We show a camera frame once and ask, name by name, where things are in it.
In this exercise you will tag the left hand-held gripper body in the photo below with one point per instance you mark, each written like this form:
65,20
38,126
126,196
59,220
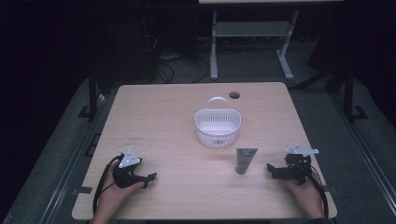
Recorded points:
128,159

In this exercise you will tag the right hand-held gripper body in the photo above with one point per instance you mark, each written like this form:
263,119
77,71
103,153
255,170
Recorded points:
295,169

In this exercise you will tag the person's right hand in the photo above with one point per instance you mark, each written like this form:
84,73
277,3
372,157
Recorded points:
303,197

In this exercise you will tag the person's left hand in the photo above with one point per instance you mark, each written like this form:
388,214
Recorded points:
113,194

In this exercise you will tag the grey squeeze tube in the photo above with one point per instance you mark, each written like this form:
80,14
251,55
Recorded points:
245,159

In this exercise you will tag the white plastic basket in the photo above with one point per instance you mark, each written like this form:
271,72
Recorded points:
218,124

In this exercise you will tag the black metal stand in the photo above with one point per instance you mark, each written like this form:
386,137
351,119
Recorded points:
92,93
349,93

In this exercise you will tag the aluminium floor rail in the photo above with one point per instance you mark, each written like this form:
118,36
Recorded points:
367,155
67,174

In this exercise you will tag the white metal table frame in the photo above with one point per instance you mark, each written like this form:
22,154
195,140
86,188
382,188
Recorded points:
250,28

